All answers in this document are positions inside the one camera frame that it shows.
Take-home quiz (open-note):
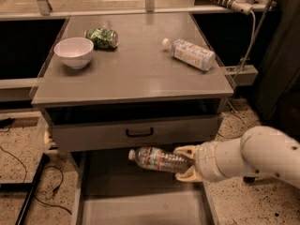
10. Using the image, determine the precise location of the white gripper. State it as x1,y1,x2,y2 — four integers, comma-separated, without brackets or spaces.
173,142,225,183

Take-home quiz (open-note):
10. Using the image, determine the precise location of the clear plastic water bottle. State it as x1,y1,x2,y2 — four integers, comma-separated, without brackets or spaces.
128,147,193,173

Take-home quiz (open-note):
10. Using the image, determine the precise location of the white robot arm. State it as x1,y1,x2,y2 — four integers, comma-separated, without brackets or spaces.
174,126,300,188

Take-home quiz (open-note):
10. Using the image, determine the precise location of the grey top drawer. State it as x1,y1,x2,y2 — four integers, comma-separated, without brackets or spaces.
52,114,223,152

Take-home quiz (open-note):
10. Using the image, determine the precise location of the grey open middle drawer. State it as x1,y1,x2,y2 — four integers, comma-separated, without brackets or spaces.
71,148,219,225

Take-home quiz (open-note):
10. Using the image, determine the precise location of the white labelled bottle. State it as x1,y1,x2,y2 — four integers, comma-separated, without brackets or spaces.
161,38,216,71

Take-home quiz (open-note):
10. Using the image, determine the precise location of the grey drawer cabinet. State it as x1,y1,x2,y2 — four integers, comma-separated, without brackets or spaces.
30,12,235,161

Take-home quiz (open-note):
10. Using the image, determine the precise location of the green soda can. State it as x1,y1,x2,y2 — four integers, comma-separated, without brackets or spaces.
84,28,119,50

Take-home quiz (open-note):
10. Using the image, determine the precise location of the white bowl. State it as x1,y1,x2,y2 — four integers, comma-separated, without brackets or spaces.
54,37,94,69

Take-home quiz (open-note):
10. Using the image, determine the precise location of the black floor stand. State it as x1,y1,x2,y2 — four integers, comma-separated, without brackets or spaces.
0,153,50,225

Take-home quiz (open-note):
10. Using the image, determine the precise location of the black drawer handle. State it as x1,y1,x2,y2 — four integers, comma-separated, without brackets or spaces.
126,127,154,138

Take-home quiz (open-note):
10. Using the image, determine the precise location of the black floor cable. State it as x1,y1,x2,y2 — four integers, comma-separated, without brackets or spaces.
0,143,73,216

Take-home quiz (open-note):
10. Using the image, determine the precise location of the white spiral hose fixture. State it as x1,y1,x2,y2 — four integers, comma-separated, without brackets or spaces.
210,0,252,15

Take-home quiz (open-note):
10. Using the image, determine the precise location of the grey metal rail frame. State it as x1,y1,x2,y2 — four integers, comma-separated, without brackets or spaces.
0,0,278,21

